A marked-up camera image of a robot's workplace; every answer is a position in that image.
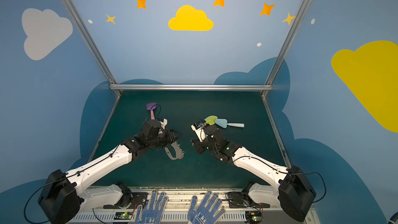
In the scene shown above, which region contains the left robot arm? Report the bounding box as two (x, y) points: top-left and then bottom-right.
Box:
(38, 120), (182, 224)

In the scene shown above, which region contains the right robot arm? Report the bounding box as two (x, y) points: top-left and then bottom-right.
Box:
(191, 123), (316, 222)

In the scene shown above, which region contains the light blue toy shovel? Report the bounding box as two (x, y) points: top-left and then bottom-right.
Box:
(214, 118), (245, 129)

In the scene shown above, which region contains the purple pink toy spatula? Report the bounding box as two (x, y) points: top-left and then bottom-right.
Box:
(146, 102), (157, 120)

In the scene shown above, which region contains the right blue dotted work glove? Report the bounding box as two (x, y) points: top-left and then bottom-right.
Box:
(188, 190), (226, 224)

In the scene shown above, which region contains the blue dotted work glove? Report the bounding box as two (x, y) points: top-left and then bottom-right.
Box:
(188, 190), (226, 224)
(135, 189), (169, 224)

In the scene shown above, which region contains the left blue dotted work glove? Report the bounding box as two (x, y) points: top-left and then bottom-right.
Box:
(135, 189), (169, 224)

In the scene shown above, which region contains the right controller board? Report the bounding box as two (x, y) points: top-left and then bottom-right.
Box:
(245, 211), (263, 224)

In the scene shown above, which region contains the controller board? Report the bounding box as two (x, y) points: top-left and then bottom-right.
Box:
(114, 212), (134, 221)
(245, 211), (263, 224)

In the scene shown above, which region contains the left controller board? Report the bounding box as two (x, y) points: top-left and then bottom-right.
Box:
(114, 212), (134, 221)

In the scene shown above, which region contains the green toy shovel wooden handle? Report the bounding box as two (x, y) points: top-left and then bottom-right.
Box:
(204, 115), (218, 125)

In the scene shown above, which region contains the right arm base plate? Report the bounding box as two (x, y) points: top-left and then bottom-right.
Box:
(225, 191), (262, 208)

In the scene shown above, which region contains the aluminium frame rear bar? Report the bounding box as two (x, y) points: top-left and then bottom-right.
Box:
(109, 84), (273, 91)

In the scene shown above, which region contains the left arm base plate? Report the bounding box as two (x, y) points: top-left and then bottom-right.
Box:
(103, 192), (148, 209)

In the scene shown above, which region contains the aluminium frame right post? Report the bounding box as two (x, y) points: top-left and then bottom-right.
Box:
(261, 0), (313, 99)

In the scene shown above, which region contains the aluminium frame post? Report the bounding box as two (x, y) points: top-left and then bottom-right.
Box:
(61, 0), (117, 86)
(261, 0), (313, 99)

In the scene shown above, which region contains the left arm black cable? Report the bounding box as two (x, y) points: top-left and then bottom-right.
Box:
(24, 178), (67, 224)

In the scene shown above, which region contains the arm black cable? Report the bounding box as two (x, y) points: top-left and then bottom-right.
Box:
(24, 178), (67, 224)
(233, 155), (327, 204)

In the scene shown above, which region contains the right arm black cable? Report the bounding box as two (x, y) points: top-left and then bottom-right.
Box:
(233, 155), (327, 204)

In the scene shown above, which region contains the aluminium frame left post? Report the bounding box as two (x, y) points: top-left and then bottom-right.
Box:
(61, 0), (117, 86)

